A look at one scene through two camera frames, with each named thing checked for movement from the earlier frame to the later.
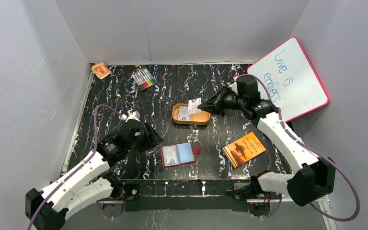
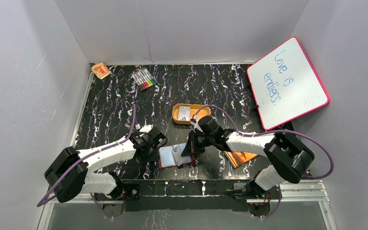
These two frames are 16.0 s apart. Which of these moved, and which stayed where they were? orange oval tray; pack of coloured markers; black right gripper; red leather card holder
Moved: black right gripper
Stayed: red leather card holder; orange oval tray; pack of coloured markers
